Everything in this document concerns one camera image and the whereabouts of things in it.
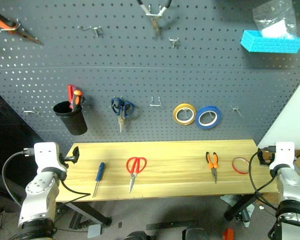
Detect black table leg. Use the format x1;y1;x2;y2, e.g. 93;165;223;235
55;200;113;226
223;193;259;222

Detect small orange needle-nose pliers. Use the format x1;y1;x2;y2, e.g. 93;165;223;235
205;151;219;185

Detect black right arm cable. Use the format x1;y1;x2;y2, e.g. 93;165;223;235
248;149;281;214

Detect small red box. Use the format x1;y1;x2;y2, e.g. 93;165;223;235
222;227;235;240

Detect clear plastic bag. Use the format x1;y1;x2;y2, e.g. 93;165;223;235
251;0;297;39

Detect black flat floor bar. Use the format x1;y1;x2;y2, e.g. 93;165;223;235
145;219;200;231

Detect grey perforated pegboard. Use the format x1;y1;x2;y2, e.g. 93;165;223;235
0;0;300;149

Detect black plastic cup holder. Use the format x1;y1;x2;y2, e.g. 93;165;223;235
52;100;89;136

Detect metal pegboard hook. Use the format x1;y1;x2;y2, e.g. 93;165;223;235
77;25;103;38
149;95;163;108
0;18;22;36
22;107;41;116
168;37;180;49
230;105;245;118

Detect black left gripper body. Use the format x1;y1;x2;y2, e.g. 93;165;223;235
57;152;75;166

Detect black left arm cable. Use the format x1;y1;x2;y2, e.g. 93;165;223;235
1;148;92;209

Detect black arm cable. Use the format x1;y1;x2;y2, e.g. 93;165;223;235
1;148;92;209
248;149;281;214

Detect blue handled screwdriver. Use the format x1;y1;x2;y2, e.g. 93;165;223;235
92;162;106;199

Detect red handled scissors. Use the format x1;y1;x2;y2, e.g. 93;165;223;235
125;156;148;194

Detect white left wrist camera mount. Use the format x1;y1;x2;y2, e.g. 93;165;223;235
33;141;69;174

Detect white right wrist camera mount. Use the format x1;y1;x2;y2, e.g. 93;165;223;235
268;141;297;171

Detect large orange needle-nose pliers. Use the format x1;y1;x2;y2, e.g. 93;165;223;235
0;5;45;46

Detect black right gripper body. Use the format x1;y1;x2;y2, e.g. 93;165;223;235
263;146;277;166

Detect blue plastic basket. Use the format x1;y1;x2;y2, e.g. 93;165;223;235
240;29;300;55

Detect blue handled scissors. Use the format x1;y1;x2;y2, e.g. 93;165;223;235
110;96;135;134

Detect yellow tape roll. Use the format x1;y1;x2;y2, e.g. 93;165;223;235
172;102;197;127

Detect black and white handled pliers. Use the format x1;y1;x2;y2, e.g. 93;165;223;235
136;0;174;40

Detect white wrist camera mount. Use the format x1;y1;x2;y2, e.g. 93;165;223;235
33;141;69;174
268;141;297;171

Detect blue tape roll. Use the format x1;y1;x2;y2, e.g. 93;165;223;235
195;105;222;130

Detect thin red tape ring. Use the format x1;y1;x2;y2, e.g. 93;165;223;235
231;156;250;175

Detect orange and black screwdriver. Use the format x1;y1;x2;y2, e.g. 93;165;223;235
69;89;84;110

